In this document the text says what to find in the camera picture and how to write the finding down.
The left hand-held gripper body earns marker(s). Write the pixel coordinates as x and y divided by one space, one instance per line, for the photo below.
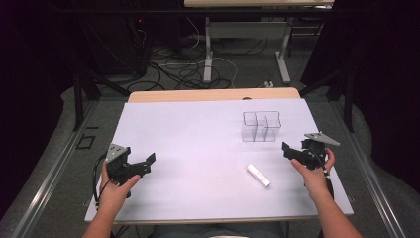
119 165

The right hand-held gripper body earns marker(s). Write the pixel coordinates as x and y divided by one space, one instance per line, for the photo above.
315 150

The clear plastic compartment organizer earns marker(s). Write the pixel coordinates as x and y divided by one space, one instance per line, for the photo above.
261 127

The white stick tube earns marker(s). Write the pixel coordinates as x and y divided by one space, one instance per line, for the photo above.
258 175

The person's right hand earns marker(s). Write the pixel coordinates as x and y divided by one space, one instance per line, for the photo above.
314 180

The person's left hand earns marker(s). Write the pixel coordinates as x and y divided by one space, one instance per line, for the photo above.
115 195

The white table mat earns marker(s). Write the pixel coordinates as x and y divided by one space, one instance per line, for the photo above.
204 155

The black metal stand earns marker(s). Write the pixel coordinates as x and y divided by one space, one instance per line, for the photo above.
336 89
89 92

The white power plug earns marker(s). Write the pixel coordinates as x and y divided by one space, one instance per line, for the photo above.
269 84

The wooden table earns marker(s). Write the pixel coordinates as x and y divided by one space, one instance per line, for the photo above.
211 95

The black computer tower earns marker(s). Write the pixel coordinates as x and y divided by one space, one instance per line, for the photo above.
132 43

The white-legged desk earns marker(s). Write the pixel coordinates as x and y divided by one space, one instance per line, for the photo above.
251 29

